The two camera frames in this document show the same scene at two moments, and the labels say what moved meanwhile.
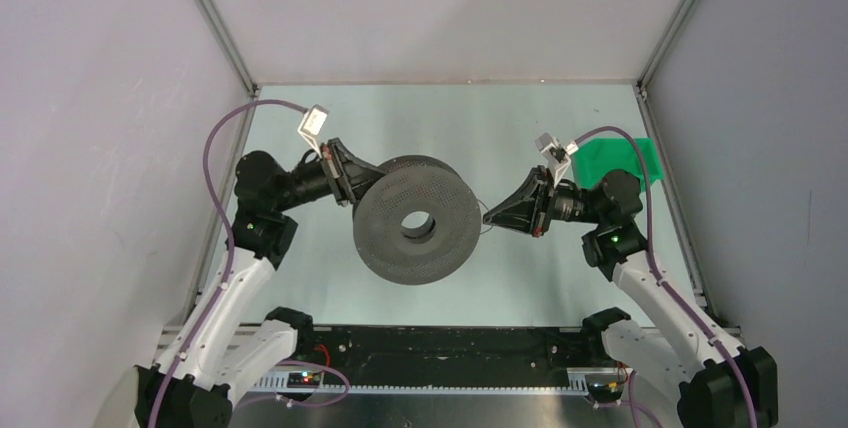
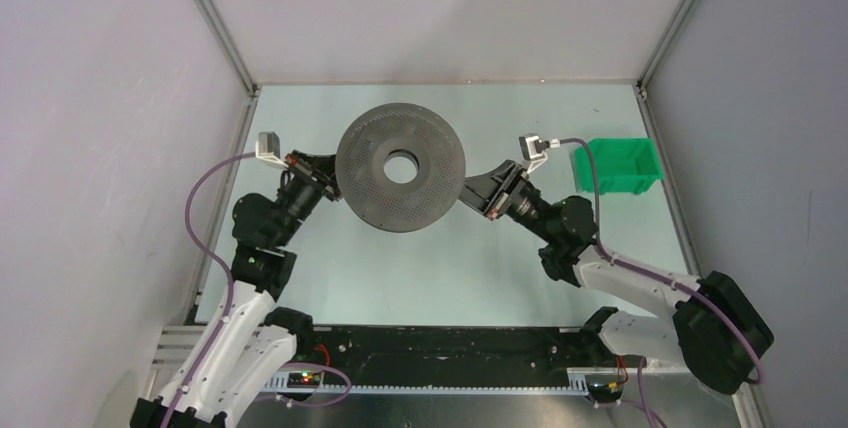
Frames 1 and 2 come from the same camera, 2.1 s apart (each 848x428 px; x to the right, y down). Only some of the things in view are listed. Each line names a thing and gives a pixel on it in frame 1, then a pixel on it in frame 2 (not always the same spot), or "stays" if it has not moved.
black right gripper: x=529 y=207 -> x=493 y=193
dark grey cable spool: x=411 y=256 -> x=413 y=132
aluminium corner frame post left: x=213 y=19 stays
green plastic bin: x=598 y=156 stays
